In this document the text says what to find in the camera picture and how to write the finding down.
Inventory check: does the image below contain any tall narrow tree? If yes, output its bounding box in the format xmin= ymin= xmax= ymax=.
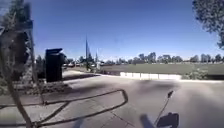
xmin=84 ymin=35 xmax=91 ymax=71

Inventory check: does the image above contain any row of trees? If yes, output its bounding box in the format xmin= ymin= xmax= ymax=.
xmin=66 ymin=51 xmax=224 ymax=65

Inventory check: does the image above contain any white low fence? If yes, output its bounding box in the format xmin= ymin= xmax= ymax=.
xmin=119 ymin=71 xmax=184 ymax=81

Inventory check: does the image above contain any grey paved path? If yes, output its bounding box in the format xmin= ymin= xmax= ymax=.
xmin=0 ymin=68 xmax=224 ymax=128

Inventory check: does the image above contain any grass field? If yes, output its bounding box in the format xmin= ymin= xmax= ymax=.
xmin=99 ymin=62 xmax=224 ymax=76

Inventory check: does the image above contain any black bin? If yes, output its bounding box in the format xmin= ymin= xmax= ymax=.
xmin=44 ymin=47 xmax=66 ymax=84

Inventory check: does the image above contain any robot's own part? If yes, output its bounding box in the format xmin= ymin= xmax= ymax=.
xmin=139 ymin=113 xmax=153 ymax=128

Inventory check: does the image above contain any mulch bed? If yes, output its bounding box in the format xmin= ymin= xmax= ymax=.
xmin=0 ymin=79 xmax=73 ymax=98

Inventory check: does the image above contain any bush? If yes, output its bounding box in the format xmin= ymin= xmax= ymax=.
xmin=181 ymin=68 xmax=209 ymax=81

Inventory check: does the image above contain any dark tree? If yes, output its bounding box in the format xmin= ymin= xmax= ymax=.
xmin=0 ymin=0 xmax=36 ymax=84

